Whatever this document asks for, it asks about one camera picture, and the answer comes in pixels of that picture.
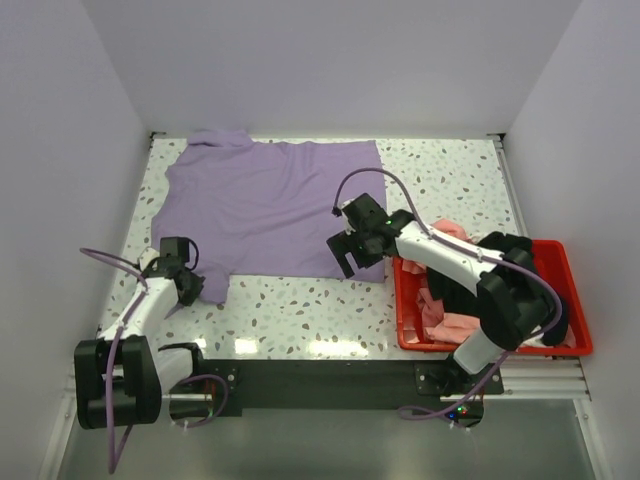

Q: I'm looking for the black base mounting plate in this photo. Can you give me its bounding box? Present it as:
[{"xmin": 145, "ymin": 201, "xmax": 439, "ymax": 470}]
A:
[{"xmin": 167, "ymin": 358, "xmax": 504, "ymax": 420}]

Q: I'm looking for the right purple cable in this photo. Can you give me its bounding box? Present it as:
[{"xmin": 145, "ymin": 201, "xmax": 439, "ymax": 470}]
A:
[{"xmin": 332, "ymin": 168, "xmax": 561, "ymax": 421}]

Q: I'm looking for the purple t shirt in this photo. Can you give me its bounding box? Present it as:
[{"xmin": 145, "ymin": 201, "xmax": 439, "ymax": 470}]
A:
[{"xmin": 151, "ymin": 131, "xmax": 386, "ymax": 304}]

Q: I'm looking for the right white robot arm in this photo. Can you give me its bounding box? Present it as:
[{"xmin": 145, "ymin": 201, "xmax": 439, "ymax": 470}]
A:
[{"xmin": 327, "ymin": 194, "xmax": 562, "ymax": 393}]

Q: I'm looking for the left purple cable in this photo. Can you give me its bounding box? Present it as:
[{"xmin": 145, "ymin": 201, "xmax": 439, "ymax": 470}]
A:
[{"xmin": 79, "ymin": 238, "xmax": 231, "ymax": 475}]

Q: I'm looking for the red plastic bin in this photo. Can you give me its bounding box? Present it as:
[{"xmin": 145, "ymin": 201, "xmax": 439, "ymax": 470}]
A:
[{"xmin": 393, "ymin": 239, "xmax": 593, "ymax": 357}]

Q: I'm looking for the purple cable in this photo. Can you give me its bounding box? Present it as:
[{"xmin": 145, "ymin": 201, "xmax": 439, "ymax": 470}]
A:
[
  {"xmin": 79, "ymin": 238, "xmax": 231, "ymax": 475},
  {"xmin": 332, "ymin": 168, "xmax": 561, "ymax": 421}
]

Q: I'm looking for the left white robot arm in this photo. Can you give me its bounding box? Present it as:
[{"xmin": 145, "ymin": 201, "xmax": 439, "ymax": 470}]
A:
[{"xmin": 74, "ymin": 237, "xmax": 207, "ymax": 430}]

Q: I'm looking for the pink t shirt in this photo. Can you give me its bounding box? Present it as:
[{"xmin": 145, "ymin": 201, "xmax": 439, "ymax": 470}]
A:
[{"xmin": 399, "ymin": 217, "xmax": 489, "ymax": 349}]

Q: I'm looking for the black t shirt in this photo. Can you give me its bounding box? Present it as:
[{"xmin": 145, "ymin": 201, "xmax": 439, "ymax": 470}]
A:
[{"xmin": 426, "ymin": 232, "xmax": 576, "ymax": 347}]

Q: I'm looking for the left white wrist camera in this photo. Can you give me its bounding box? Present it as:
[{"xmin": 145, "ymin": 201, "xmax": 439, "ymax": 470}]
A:
[{"xmin": 138, "ymin": 247, "xmax": 158, "ymax": 271}]

